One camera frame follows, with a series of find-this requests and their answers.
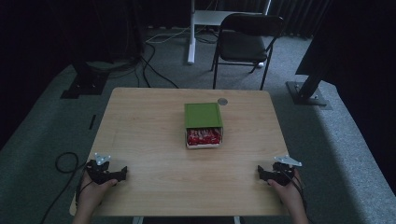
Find person's right hand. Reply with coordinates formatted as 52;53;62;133
267;169;304;213

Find black slanted stand with base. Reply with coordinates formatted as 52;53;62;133
285;46;333;111

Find person's left hand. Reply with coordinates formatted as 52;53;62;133
76;170;120;217

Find black stand with flat base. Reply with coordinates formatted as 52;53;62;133
60;0;144;100

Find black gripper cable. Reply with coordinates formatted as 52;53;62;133
39;151;94;224
279;163;312;224

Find green box sleeve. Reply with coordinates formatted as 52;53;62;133
183;102;224;130

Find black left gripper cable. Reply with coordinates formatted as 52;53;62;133
39;151;94;224

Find black floor cable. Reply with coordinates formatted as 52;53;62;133
136;41;180;90

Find white floor cable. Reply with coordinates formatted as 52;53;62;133
145;25;191;45

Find black folding chair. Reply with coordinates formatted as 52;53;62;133
210;12;286;91

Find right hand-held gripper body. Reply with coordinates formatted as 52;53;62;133
264;155;303;188

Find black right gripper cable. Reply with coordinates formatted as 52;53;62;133
279;163;312;224

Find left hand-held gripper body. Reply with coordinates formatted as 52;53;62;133
88;152;119;186

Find pile of red packets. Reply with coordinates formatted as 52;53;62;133
186;127;222;147

